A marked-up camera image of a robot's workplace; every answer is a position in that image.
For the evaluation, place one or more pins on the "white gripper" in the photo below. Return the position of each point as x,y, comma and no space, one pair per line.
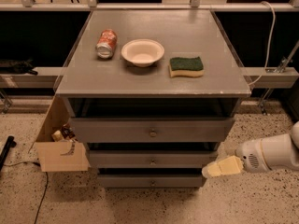
249,157

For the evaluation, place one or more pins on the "black item on shelf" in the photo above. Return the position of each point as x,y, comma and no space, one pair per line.
17,67

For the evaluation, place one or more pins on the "orange soda can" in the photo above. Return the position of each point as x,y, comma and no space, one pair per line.
106,44

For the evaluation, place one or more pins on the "white paper bowl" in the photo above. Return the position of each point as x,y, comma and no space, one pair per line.
142,52

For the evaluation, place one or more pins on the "metal frame rail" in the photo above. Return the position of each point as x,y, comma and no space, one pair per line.
234,7

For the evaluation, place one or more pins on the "grey bottom drawer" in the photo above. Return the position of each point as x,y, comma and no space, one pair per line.
151,181

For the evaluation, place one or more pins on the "grey drawer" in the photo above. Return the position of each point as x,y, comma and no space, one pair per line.
149,130
150,159
151,181

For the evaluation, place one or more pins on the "grey top drawer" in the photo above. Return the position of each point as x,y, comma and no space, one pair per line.
149,130

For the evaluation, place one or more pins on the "items inside cardboard box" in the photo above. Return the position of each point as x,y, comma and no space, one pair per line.
64,133

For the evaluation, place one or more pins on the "grey middle drawer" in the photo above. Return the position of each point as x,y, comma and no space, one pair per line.
150,159

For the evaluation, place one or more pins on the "grey drawer cabinet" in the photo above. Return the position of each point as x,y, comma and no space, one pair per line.
93,88

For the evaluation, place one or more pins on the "green yellow sponge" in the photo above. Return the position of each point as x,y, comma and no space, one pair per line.
186,67

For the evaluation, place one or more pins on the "cardboard box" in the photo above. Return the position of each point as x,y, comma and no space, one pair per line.
62,155

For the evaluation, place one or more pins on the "black object on floor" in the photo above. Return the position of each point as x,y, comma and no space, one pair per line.
9,144

